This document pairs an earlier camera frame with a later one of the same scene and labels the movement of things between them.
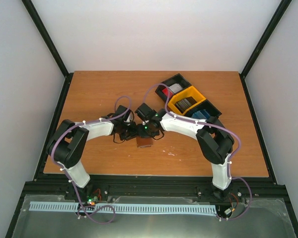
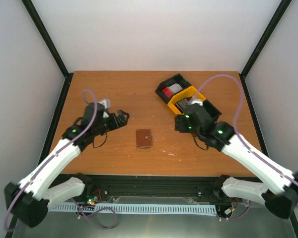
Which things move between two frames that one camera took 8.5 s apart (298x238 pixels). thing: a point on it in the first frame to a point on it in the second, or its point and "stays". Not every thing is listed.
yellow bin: (189, 91) stays
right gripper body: (147, 132) to (180, 121)
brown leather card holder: (144, 142) stays
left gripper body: (126, 134) to (112, 125)
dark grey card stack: (185, 103) stays
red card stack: (165, 90) stays
